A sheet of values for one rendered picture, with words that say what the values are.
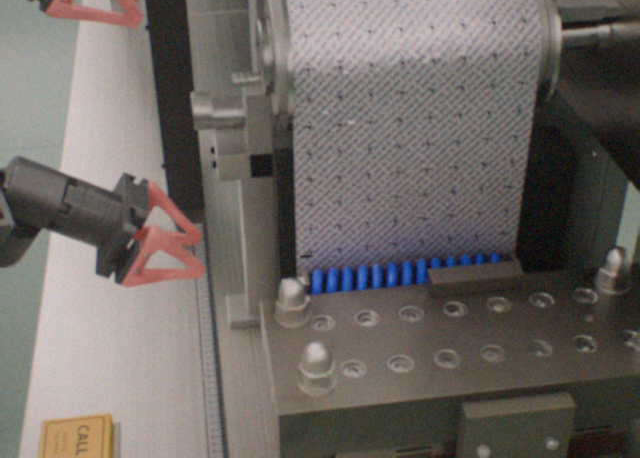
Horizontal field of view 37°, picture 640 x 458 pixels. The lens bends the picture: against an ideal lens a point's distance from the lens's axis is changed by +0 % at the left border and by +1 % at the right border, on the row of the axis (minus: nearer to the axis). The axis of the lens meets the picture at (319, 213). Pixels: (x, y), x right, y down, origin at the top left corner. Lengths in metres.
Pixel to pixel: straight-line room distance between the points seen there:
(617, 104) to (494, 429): 0.34
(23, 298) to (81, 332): 1.57
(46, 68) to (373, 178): 3.10
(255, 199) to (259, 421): 0.24
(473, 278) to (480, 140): 0.14
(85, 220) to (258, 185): 0.20
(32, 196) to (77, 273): 0.35
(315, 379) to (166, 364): 0.29
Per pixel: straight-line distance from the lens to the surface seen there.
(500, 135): 0.97
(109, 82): 1.72
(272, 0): 0.92
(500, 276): 0.99
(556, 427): 0.92
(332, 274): 0.98
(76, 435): 1.02
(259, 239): 1.07
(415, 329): 0.94
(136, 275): 0.94
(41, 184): 0.92
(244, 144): 1.02
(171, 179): 1.32
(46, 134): 3.49
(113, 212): 0.93
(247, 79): 0.93
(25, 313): 2.68
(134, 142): 1.53
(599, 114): 1.04
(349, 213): 0.97
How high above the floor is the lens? 1.65
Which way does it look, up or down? 34 degrees down
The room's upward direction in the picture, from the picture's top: 1 degrees counter-clockwise
